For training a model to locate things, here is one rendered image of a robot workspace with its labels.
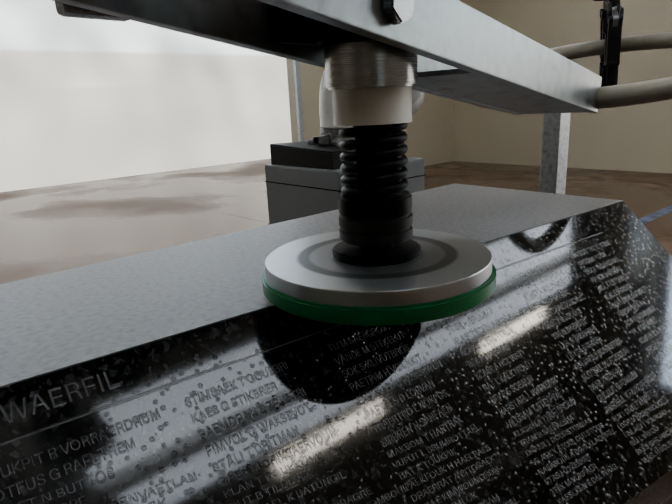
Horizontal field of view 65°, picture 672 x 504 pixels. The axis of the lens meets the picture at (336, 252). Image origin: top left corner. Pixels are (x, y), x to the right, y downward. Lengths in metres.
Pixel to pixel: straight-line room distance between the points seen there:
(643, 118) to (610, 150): 0.52
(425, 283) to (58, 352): 0.29
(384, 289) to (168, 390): 0.18
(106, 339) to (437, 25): 0.36
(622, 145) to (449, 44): 7.18
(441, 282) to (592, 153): 7.38
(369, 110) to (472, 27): 0.12
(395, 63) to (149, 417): 0.33
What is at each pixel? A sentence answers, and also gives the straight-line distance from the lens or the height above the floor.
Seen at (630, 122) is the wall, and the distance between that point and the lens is 7.59.
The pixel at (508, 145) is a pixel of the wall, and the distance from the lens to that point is 8.33.
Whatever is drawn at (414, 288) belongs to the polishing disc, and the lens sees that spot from 0.41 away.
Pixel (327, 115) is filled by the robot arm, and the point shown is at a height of 0.96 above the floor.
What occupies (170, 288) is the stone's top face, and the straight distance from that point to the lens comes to 0.56.
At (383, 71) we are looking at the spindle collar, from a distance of 0.45.
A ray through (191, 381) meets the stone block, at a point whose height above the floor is 0.79.
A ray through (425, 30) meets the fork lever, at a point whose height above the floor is 1.05.
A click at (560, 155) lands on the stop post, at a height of 0.74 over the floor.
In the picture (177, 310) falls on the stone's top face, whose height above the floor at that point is 0.82.
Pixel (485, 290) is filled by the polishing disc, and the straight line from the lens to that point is 0.46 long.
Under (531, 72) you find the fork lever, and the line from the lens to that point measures 0.63.
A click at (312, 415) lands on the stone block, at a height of 0.75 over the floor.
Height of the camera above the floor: 1.00
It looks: 16 degrees down
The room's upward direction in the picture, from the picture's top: 3 degrees counter-clockwise
